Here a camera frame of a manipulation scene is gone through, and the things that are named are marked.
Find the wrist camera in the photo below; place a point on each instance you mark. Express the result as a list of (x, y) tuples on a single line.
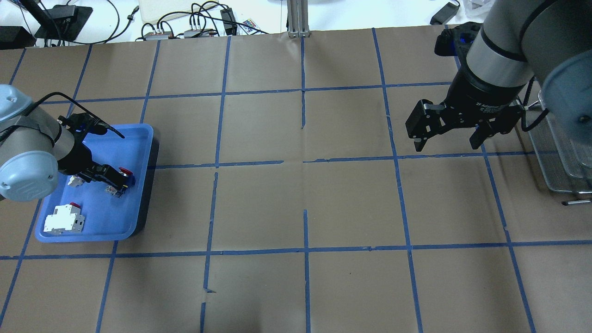
[(82, 124), (457, 41)]

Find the grey usb hub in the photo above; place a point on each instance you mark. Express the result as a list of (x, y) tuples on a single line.
[(200, 33)]

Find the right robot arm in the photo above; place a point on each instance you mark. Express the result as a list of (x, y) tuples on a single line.
[(519, 40)]

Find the black power adapter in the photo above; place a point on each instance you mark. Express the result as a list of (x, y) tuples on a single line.
[(446, 13)]

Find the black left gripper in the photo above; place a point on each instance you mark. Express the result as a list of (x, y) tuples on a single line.
[(79, 158)]

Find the small white connector part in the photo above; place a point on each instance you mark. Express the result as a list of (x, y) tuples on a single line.
[(75, 181)]

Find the colourful remote control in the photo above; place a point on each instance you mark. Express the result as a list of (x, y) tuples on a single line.
[(249, 26)]

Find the aluminium frame post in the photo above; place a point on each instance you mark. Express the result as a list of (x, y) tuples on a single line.
[(297, 18)]

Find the beige mouse pad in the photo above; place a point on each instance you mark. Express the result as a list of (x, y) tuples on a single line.
[(152, 10)]

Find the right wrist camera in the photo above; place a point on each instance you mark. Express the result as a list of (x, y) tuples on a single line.
[(457, 41)]

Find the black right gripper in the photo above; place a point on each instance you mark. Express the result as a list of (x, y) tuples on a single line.
[(481, 97)]

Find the red emergency stop button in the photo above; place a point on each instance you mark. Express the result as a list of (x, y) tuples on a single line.
[(118, 181)]

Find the blue plastic tray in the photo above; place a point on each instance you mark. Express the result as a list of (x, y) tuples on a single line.
[(107, 217)]

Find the black camera stand base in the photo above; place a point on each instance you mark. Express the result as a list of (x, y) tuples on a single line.
[(63, 22)]

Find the white circuit breaker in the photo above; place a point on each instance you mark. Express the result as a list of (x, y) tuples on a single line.
[(67, 218)]

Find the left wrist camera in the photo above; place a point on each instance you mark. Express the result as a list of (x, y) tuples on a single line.
[(82, 124)]

